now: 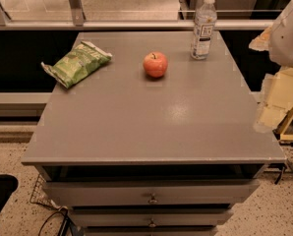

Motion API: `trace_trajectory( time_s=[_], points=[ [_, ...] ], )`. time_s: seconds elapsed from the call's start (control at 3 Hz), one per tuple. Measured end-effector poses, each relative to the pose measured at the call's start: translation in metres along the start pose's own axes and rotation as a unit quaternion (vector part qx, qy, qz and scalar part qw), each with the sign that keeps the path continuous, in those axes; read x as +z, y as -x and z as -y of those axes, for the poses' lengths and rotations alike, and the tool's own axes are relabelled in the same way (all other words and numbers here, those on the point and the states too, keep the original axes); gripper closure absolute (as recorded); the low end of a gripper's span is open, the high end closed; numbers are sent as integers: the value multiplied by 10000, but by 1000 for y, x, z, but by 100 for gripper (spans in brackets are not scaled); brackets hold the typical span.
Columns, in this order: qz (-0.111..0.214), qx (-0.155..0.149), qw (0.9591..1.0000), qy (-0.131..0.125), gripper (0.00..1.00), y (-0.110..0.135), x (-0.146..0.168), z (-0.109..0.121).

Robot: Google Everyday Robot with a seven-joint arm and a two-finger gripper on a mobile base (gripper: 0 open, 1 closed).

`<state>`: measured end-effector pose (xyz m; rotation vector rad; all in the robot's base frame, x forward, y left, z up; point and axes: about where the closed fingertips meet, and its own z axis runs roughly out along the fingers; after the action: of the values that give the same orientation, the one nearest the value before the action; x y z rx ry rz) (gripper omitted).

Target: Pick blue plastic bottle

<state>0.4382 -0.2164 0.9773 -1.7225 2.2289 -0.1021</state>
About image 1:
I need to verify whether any clear blue plastic water bottle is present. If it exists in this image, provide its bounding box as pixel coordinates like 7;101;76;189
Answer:
191;0;217;60

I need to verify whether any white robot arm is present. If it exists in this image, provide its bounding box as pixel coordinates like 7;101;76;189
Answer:
268;0;293;67

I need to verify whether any red apple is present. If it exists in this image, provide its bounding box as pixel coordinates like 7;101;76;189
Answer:
143;52;168;78

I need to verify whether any grey drawer cabinet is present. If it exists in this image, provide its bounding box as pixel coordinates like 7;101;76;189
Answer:
23;31;285;236

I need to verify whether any green chip bag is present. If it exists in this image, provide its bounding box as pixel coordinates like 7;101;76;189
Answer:
41;41;112;89

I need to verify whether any top grey drawer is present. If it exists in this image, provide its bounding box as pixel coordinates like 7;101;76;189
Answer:
43;180;260;207

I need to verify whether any grey drawer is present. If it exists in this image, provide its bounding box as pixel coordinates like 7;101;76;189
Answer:
43;180;260;207
69;209;232;227

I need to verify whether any middle grey drawer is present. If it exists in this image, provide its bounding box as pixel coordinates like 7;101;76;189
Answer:
69;209;232;227

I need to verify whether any metal railing frame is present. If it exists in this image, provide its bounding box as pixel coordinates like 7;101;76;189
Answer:
0;0;272;30

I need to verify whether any wire mesh basket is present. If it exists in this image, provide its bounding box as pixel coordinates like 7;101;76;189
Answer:
29;174;59;210

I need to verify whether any black cable on floor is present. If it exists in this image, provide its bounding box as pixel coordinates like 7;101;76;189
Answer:
37;207;76;236

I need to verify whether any yellow wooden frame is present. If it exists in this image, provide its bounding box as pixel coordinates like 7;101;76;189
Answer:
277;107;293;142

